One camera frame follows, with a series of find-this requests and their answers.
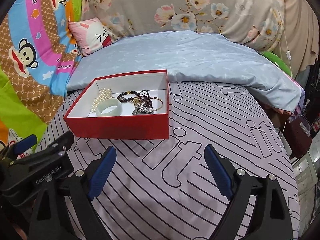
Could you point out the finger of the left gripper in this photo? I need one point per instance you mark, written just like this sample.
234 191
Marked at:
23 147
57 149

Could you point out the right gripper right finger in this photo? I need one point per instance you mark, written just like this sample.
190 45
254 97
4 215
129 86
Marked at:
236 185

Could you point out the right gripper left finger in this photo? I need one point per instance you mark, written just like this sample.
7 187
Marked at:
84 186

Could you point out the pale green jade bangle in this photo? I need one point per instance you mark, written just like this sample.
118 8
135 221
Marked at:
109 107

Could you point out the silver wrist watch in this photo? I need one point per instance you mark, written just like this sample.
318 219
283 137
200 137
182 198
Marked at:
142 110

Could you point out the red cardboard box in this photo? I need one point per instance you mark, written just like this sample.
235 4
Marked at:
84 123

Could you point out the thin gold bangle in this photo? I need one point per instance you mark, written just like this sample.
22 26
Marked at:
157 103

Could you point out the grey lined bed sheet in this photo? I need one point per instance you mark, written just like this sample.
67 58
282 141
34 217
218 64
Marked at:
163 189

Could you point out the colourful cartoon monkey blanket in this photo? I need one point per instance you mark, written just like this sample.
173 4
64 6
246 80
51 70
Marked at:
38 57

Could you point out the pink cartoon cushion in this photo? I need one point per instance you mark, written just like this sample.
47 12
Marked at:
91 35

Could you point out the light blue pillow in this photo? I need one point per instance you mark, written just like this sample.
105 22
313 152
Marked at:
189 56

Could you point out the green plastic object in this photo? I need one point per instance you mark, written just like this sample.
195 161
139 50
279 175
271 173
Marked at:
277 61

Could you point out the grey floral quilt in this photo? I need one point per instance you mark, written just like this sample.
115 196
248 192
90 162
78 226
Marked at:
257 24

